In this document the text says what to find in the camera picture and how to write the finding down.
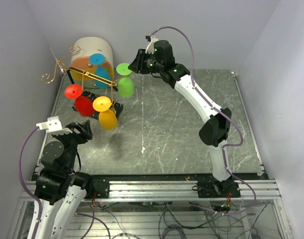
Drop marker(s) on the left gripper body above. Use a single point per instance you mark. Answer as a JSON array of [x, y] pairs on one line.
[[75, 137]]

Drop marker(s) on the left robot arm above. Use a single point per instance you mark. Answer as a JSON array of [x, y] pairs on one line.
[[59, 189]]

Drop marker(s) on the cylindrical drum container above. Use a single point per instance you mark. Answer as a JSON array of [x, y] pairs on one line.
[[86, 47]]

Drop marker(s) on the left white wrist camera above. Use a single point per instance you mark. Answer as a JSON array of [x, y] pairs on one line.
[[54, 126]]

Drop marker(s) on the gold black wine glass rack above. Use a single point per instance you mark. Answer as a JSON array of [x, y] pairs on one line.
[[116, 107]]

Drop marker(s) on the blue wine glass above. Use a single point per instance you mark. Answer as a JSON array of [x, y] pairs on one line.
[[98, 59]]

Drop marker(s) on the green wine glass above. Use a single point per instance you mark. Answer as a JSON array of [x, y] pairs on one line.
[[125, 84]]

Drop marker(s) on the aluminium frame rail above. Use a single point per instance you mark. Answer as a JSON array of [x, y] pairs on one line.
[[148, 191]]

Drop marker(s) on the yellow wine glass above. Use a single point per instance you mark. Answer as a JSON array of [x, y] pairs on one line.
[[107, 117]]

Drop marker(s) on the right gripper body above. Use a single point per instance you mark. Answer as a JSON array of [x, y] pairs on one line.
[[148, 64]]

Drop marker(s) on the red wine glass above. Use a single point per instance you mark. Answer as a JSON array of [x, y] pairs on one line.
[[82, 104]]

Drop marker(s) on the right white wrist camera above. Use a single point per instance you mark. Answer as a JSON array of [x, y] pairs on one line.
[[150, 47]]

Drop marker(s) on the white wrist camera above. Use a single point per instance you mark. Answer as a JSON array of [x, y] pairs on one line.
[[54, 126], [150, 47]]

